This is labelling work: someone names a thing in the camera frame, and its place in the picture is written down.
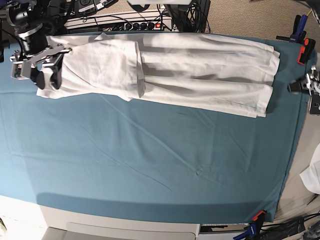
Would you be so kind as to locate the white T-shirt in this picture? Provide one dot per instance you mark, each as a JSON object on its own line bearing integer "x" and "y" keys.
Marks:
{"x": 204, "y": 71}

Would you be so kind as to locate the black power strip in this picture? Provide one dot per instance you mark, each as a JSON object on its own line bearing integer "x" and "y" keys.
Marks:
{"x": 139, "y": 26}

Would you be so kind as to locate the teal table cloth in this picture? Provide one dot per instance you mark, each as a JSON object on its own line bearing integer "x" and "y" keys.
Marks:
{"x": 139, "y": 160}

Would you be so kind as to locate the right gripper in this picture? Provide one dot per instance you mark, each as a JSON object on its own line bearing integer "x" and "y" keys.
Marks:
{"x": 35, "y": 48}

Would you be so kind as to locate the orange black clamp bottom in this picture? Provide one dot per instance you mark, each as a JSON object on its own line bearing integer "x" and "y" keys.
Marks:
{"x": 260, "y": 216}

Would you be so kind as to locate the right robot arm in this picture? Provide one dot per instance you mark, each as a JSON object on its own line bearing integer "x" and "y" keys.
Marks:
{"x": 33, "y": 22}

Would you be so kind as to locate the white cloth at right edge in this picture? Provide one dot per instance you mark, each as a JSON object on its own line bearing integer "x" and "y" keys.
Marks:
{"x": 311, "y": 175}

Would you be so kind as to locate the orange black clamp top right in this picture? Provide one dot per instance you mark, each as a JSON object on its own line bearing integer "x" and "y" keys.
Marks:
{"x": 305, "y": 51}

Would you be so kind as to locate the blue black clamp bottom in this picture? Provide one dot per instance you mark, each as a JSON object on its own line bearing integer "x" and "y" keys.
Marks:
{"x": 252, "y": 230}

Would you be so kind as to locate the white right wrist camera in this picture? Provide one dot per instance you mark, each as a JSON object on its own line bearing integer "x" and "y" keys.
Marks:
{"x": 21, "y": 70}

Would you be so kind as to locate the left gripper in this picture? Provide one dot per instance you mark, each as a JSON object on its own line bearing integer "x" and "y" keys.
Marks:
{"x": 311, "y": 83}

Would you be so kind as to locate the orange black clamp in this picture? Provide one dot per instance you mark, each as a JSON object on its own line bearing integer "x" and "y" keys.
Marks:
{"x": 260, "y": 216}
{"x": 305, "y": 51}

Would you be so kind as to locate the silver device at right edge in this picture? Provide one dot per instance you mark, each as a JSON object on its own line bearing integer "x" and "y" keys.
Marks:
{"x": 314, "y": 106}

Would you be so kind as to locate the blue black clamp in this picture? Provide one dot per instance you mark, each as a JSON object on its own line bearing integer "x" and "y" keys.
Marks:
{"x": 252, "y": 230}
{"x": 298, "y": 33}

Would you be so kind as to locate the blue black clamp top right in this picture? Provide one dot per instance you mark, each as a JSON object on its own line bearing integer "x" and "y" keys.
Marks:
{"x": 298, "y": 33}

